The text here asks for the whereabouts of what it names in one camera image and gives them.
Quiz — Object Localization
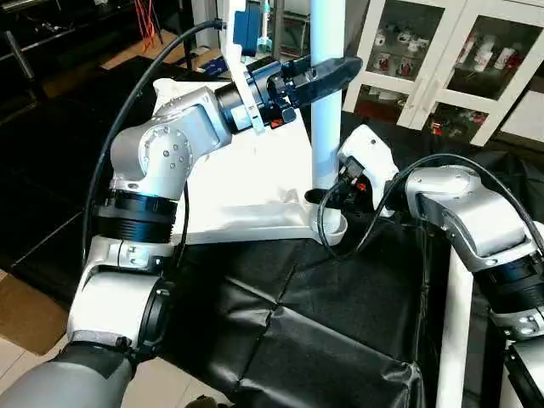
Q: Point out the white plastic table leg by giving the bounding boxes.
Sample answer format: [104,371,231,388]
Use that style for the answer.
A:
[308,0,348,207]
[435,245,475,408]

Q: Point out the white plastic table top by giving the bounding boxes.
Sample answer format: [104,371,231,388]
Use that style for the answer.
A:
[150,77,349,248]

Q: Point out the light blue mop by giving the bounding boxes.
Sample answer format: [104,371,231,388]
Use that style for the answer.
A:
[255,0,275,52]

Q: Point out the brown cardboard box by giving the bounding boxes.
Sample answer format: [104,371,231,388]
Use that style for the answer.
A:
[190,47,224,74]

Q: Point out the white glass door cabinet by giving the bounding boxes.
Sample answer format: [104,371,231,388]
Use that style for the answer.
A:
[343,0,544,147]

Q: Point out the black work mat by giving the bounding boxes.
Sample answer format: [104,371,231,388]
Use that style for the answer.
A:
[0,55,544,408]

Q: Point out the white drawer unit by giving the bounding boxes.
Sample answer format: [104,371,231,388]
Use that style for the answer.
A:
[501,110,544,143]

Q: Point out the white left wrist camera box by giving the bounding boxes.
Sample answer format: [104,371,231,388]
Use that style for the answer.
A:
[220,0,278,136]

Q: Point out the red cable bundle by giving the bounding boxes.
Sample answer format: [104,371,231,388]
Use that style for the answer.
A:
[134,0,164,45]

